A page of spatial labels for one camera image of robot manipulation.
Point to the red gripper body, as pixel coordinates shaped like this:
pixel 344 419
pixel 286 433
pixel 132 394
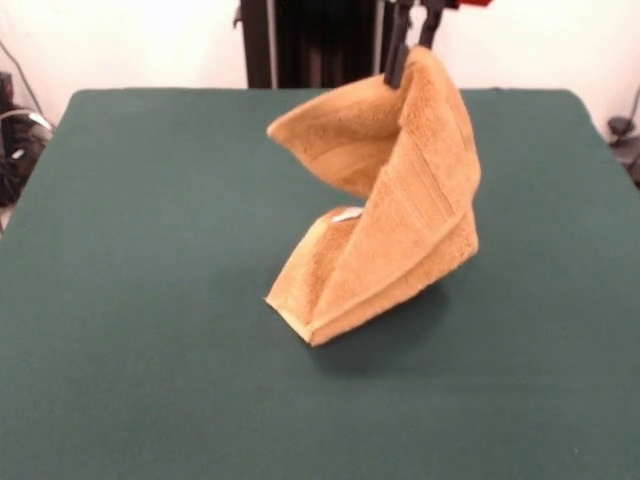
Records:
pixel 472 3

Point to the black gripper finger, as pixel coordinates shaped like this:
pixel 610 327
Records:
pixel 430 27
pixel 397 55

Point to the tan terry towel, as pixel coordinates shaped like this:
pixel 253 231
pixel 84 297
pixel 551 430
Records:
pixel 410 200

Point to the dark green tablecloth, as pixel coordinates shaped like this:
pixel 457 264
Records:
pixel 150 300

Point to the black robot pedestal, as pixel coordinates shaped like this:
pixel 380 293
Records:
pixel 325 50

